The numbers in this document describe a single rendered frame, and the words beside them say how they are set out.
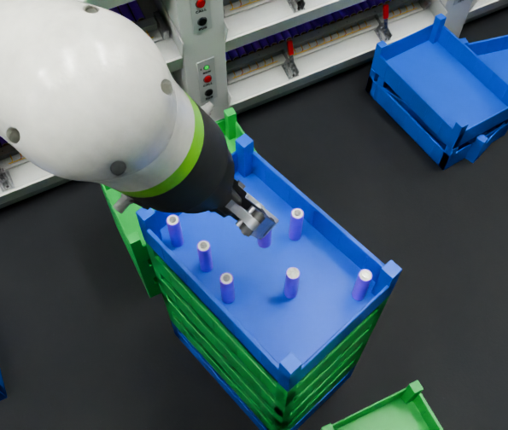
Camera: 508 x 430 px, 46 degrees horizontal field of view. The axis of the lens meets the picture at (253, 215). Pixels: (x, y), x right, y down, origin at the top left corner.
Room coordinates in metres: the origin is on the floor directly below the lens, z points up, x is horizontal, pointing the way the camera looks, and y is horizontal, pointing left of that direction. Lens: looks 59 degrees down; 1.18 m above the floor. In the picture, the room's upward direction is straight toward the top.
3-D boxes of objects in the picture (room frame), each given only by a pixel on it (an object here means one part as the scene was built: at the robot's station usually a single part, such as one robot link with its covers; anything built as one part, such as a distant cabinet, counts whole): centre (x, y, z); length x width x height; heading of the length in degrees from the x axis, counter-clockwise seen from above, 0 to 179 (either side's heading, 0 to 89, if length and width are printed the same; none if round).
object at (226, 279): (0.33, 0.03, 0.44); 0.02 x 0.02 x 0.06
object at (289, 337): (0.38, -0.02, 0.44); 0.30 x 0.20 x 0.08; 43
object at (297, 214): (0.43, -0.06, 0.44); 0.02 x 0.02 x 0.06
